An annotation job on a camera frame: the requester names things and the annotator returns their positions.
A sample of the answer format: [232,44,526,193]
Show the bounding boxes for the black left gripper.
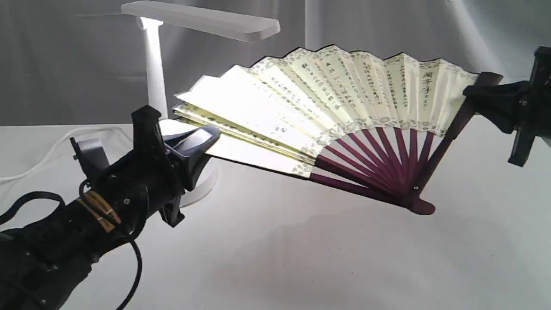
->
[91,105,221,227]

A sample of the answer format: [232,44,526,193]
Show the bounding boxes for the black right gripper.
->
[463,46,551,167]

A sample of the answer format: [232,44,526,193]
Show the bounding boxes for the folding paper fan maroon ribs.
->
[173,44,503,215]

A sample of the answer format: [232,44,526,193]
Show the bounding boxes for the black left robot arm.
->
[0,105,221,310]

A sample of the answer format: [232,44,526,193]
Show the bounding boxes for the white desk lamp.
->
[121,0,281,208]

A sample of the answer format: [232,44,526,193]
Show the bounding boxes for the grey backdrop curtain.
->
[0,0,551,126]

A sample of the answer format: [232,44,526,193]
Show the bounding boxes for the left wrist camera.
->
[70,137,110,184]

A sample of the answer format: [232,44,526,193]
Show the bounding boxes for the white power cable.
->
[0,126,134,182]

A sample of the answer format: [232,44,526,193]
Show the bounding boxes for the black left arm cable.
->
[0,179,143,310]

